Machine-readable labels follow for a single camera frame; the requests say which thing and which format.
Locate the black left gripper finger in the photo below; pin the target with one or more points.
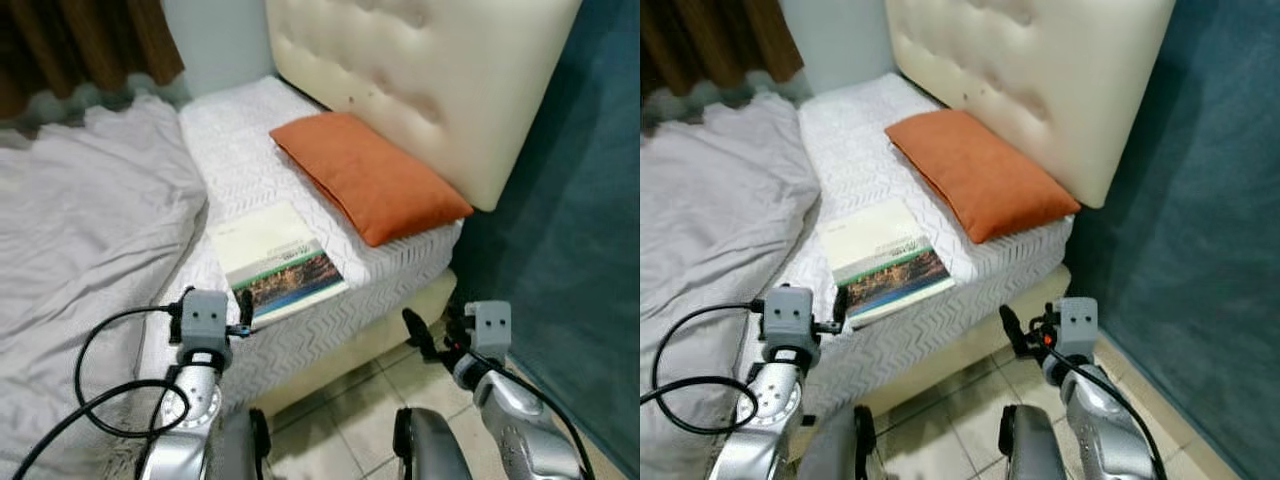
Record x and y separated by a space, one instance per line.
842 305
245 305

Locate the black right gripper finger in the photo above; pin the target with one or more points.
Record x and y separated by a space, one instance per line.
1015 330
420 335

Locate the orange pillow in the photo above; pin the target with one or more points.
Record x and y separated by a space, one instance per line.
980 175
370 180

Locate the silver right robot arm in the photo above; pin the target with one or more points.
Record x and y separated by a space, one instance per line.
1100 430
520 430

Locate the cream bed base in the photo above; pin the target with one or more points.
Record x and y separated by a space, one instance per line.
1010 322
400 322

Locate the white book with photo cover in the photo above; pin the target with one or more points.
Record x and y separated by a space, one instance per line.
270 245
880 240

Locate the silver right robot leg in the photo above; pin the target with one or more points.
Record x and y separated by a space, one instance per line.
430 450
1030 450

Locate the silver robot leg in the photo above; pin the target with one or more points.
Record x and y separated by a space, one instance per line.
240 450
430 450
835 450
1030 450

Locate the silver left robot leg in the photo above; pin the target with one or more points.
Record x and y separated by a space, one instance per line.
240 450
835 450

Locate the grey crumpled blanket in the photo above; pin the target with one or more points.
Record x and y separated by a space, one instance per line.
80 230
710 230

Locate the white patterned mattress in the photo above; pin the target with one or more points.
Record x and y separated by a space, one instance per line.
860 140
240 150

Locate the cream padded headboard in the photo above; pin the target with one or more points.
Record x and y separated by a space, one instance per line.
1040 70
430 70

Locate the brown pleated curtain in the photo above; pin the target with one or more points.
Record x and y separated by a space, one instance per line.
90 40
720 35

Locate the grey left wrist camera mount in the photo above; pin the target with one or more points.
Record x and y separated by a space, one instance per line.
787 316
205 318

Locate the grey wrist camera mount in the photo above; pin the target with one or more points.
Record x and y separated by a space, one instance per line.
1077 325
490 328
205 318
787 316

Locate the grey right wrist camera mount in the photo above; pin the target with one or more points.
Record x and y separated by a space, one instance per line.
1077 325
490 328

